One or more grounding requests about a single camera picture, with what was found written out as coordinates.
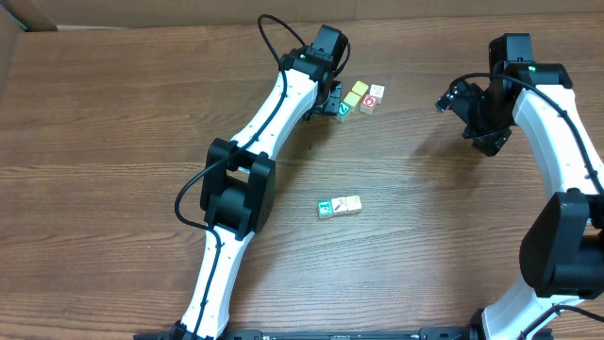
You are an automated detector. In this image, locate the yellow letter G block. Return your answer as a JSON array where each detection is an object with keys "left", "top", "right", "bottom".
[{"left": 345, "top": 195, "right": 362, "bottom": 213}]

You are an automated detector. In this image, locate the green letter F block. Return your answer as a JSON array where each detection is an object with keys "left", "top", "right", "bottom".
[{"left": 317, "top": 200, "right": 334, "bottom": 219}]

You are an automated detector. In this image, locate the green letter Z block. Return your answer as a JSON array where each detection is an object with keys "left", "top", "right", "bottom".
[{"left": 337, "top": 102, "right": 352, "bottom": 122}]

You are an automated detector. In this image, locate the yellow block lower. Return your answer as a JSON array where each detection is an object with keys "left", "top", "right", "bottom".
[{"left": 344, "top": 92, "right": 361, "bottom": 112}]

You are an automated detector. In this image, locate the yellow block upper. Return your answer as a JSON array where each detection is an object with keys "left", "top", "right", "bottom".
[{"left": 351, "top": 80, "right": 369, "bottom": 96}]

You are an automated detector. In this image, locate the red picture block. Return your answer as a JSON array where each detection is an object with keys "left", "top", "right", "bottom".
[{"left": 360, "top": 94, "right": 378, "bottom": 114}]

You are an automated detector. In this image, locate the white line-drawing block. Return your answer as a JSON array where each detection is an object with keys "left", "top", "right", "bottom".
[{"left": 369, "top": 84, "right": 385, "bottom": 105}]

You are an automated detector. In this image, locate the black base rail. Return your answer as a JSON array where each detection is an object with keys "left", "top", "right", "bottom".
[{"left": 221, "top": 327, "right": 480, "bottom": 340}]

